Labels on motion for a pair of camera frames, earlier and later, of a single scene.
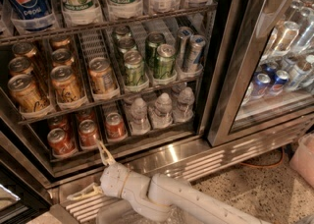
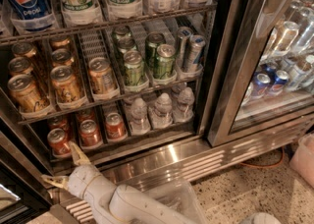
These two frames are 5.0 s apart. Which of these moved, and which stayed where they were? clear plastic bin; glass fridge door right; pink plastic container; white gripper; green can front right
Moved: white gripper; clear plastic bin
Stayed: green can front right; glass fridge door right; pink plastic container
